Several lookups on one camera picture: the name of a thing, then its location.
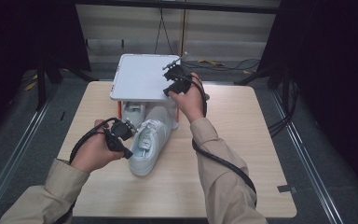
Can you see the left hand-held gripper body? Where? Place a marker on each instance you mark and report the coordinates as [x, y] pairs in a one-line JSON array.
[[122, 130]]

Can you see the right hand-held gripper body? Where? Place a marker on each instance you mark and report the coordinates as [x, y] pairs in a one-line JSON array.
[[180, 76]]

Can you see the white sneaker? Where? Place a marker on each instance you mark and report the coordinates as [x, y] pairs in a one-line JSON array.
[[133, 113], [149, 146]]

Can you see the white storage box with lid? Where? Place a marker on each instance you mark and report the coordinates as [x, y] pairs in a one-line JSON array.
[[140, 77]]

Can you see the person's left hand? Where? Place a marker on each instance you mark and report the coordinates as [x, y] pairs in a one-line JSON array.
[[94, 152]]

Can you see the person's right hand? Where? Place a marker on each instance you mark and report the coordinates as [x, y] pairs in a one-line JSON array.
[[192, 102]]

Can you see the yellow tape strip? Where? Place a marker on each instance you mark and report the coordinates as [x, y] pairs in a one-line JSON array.
[[211, 62], [30, 85]]

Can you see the dark round table grommet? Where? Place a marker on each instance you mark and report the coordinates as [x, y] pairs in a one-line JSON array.
[[207, 97]]

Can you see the small black floor object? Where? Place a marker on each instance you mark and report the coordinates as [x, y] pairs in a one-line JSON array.
[[62, 115]]

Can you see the black metal stand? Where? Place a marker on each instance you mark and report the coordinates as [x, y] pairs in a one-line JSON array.
[[41, 87]]

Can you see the dark curtain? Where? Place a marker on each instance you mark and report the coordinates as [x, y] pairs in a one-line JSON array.
[[28, 34], [332, 77]]

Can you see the grey tape piece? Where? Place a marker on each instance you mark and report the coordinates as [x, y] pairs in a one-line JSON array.
[[286, 188]]

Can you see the metal floor rail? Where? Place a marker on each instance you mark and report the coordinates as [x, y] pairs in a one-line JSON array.
[[18, 149], [304, 149]]

